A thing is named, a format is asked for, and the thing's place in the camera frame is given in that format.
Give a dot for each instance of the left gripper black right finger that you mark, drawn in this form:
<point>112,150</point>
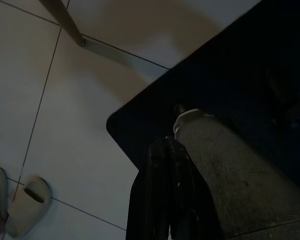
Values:
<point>187,200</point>

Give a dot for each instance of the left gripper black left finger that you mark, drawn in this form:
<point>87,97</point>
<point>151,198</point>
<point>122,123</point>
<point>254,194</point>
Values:
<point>150,200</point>

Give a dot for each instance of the black floor mat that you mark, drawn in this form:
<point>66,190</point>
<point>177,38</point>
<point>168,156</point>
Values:
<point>215,75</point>

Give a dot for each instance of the light wooden table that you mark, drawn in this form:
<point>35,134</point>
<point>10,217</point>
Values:
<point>65,20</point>

